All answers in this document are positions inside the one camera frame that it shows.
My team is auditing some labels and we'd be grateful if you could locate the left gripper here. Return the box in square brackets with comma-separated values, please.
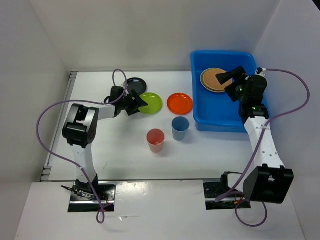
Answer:
[118, 89, 148, 116]

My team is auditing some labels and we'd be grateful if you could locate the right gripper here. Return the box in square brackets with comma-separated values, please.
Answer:
[215, 66, 249, 103]

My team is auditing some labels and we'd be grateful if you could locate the green round plate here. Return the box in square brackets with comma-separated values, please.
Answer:
[138, 92, 163, 115]

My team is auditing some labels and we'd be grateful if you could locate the green-rimmed bamboo woven plate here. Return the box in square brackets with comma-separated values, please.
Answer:
[199, 68, 235, 94]

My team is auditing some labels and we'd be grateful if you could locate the black round plate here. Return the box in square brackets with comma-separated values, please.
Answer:
[127, 77, 147, 95]

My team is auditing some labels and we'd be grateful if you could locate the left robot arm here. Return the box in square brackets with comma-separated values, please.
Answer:
[62, 86, 148, 200]

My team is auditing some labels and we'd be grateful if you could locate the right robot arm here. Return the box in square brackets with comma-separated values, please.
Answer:
[215, 66, 294, 204]

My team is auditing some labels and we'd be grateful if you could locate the blue plastic bin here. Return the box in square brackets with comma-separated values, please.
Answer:
[190, 50, 257, 133]

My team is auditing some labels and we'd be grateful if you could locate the pink plastic cup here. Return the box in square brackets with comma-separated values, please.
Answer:
[146, 128, 165, 153]

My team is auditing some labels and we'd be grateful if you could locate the orange round plate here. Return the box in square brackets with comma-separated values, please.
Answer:
[166, 92, 193, 116]

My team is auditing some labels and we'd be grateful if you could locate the blue plastic cup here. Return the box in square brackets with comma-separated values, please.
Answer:
[171, 116, 190, 141]

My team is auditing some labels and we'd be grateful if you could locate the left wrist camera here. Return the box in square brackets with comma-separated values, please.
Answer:
[121, 81, 128, 88]

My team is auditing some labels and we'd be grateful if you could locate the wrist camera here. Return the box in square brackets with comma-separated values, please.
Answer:
[121, 81, 128, 88]
[255, 67, 267, 78]

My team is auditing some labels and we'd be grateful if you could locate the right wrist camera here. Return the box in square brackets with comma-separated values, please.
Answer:
[255, 67, 267, 78]

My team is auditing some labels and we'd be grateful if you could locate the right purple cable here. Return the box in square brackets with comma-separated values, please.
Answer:
[214, 67, 311, 227]

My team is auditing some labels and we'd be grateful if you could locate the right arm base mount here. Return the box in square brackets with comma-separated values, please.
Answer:
[203, 178, 245, 210]

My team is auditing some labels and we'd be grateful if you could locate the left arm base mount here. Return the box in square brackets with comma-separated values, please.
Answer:
[64, 181, 116, 213]

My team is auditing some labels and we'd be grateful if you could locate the aluminium table edge rail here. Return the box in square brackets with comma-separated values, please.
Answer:
[39, 71, 78, 183]

